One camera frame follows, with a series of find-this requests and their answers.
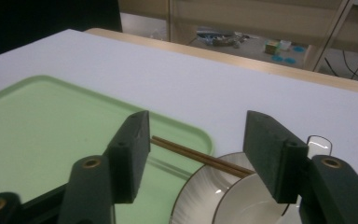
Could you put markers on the blue round disc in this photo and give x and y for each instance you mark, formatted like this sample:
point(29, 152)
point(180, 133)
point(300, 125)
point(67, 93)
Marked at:
point(277, 58)
point(298, 48)
point(290, 60)

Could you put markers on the dark curtain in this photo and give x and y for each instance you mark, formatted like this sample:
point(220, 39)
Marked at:
point(43, 21)

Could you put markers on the small white container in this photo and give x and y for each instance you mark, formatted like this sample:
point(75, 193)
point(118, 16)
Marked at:
point(285, 45)

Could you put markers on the white metal stand leg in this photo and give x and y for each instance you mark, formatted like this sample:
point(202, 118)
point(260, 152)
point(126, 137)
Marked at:
point(332, 34)

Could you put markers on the white ceramic spoon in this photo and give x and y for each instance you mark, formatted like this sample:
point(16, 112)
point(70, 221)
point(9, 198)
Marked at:
point(320, 145)

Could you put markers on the small green yellow box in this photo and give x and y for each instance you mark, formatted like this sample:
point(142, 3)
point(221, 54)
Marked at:
point(271, 47)

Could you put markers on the small white gold-rimmed dish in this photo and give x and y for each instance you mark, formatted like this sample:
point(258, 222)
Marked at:
point(251, 205)

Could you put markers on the light green plastic tray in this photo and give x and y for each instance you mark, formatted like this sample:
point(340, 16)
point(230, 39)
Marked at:
point(49, 137)

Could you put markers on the white bowl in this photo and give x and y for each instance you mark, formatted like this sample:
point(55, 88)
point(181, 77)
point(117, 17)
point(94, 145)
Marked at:
point(195, 193)

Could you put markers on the pile of clutter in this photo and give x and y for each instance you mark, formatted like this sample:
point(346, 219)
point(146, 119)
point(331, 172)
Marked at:
point(220, 38)

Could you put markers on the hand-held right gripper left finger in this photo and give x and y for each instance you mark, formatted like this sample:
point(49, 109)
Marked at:
point(130, 155)

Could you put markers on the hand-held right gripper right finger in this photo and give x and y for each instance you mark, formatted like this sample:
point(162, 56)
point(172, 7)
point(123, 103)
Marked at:
point(270, 155)

